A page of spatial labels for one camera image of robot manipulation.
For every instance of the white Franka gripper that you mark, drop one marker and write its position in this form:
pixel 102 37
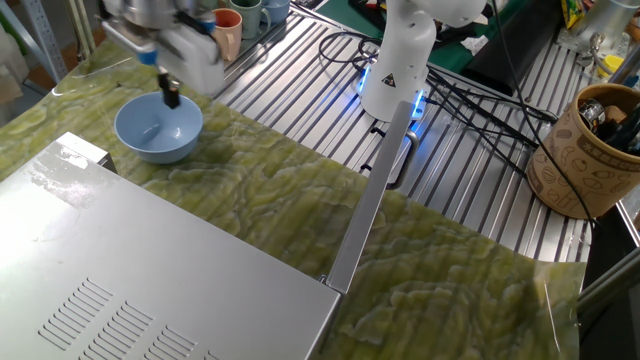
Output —
pixel 195 55

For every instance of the light blue bowl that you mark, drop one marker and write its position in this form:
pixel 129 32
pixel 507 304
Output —
pixel 159 130

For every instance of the silver microwave oven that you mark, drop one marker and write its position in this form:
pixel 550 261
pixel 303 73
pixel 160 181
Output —
pixel 150 260

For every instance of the silver second robot arm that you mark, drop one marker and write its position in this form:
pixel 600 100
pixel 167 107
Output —
pixel 595 25

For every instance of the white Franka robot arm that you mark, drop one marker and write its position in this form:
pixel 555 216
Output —
pixel 405 60

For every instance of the orange cup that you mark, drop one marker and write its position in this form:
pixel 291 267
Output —
pixel 227 30

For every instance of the beige pipe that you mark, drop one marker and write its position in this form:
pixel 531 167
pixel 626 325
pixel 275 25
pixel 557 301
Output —
pixel 82 30

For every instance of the green mug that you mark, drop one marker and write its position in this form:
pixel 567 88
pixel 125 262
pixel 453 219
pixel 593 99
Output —
pixel 250 17

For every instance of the light blue cup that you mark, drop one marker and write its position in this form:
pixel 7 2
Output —
pixel 277 10

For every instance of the grey metal shelf rack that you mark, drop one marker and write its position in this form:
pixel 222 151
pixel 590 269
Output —
pixel 42 40

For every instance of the green cloth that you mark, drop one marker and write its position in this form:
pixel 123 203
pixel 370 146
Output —
pixel 445 57

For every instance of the white paper scrap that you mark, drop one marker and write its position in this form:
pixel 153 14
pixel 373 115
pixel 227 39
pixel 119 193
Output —
pixel 474 45

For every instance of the green marble pattern mat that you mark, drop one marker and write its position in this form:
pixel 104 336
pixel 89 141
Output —
pixel 425 280

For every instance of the long black box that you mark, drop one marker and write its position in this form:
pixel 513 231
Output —
pixel 510 50

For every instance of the yellow snack packet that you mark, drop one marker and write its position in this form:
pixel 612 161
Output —
pixel 571 12

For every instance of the brown printed cardboard tub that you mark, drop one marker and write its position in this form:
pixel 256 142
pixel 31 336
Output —
pixel 575 165

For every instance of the silver tape roll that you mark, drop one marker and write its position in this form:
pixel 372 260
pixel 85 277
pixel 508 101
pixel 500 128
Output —
pixel 591 114

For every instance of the yellow plastic piece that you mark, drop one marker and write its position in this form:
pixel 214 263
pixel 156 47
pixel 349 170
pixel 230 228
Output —
pixel 610 65

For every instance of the silver camera with blue end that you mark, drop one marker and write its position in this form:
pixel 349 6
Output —
pixel 132 42

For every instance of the aluminium frame post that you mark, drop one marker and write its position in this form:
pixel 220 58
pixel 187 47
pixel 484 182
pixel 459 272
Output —
pixel 605 290

